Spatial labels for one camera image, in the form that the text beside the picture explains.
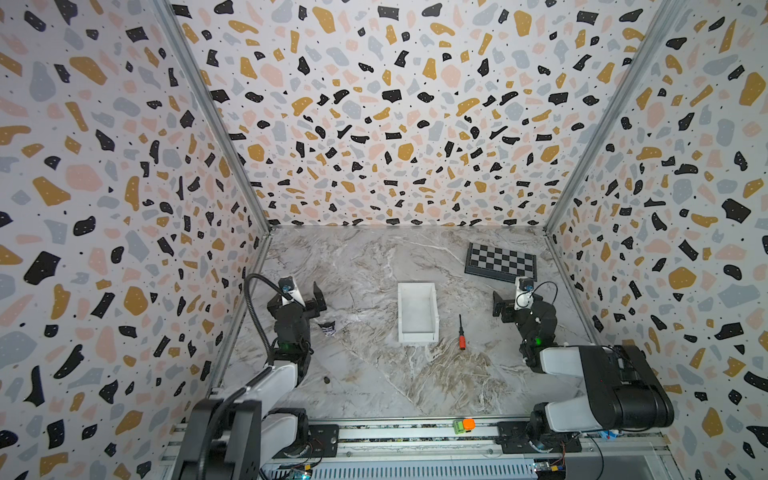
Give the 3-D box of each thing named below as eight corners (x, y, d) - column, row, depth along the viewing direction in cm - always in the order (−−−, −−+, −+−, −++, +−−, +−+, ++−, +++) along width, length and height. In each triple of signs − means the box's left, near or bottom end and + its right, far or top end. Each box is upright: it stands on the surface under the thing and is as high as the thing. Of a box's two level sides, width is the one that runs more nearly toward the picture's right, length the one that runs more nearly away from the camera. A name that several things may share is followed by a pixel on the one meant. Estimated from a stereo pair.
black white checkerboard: (464, 273, 111) (466, 266, 108) (467, 249, 119) (469, 242, 116) (534, 287, 108) (538, 280, 104) (532, 261, 115) (536, 254, 112)
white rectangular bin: (397, 344, 92) (397, 335, 87) (398, 293, 104) (398, 282, 99) (438, 345, 93) (441, 335, 87) (434, 293, 105) (436, 282, 99)
